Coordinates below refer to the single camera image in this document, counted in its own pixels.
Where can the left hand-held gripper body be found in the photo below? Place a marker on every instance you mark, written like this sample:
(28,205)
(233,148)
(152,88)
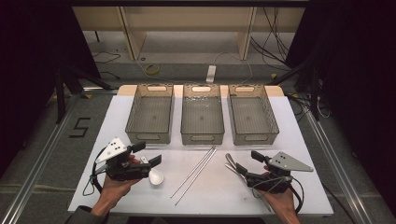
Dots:
(124,169)

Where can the aluminium floor rail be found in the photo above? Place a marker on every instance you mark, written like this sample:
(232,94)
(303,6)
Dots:
(336,165)
(34,174)

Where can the white table cover sheet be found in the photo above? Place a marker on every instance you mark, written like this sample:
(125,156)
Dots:
(218,193)

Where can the black metal stand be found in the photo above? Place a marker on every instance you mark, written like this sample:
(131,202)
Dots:
(59,93)
(315,93)

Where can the white power strip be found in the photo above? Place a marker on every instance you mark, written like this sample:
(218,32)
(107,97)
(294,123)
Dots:
(211,74)

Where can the silver metal cutlery piece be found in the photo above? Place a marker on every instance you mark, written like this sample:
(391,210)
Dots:
(231,159)
(230,168)

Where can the person's right hand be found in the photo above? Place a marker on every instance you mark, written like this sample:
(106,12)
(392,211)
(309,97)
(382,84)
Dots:
(283,202)

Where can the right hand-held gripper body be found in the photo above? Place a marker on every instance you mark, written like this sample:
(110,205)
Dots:
(277,179)

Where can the light wooden desk frame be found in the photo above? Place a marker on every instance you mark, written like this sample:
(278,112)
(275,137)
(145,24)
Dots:
(186,18)

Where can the white ceramic spoon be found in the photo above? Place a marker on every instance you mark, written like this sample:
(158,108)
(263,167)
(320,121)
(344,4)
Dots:
(156,177)

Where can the person's left hand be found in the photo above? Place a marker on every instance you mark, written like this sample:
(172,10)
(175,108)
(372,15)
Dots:
(113,189)

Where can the grey mesh storage basket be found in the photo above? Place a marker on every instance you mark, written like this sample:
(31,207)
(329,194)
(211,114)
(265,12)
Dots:
(252,116)
(151,115)
(202,116)

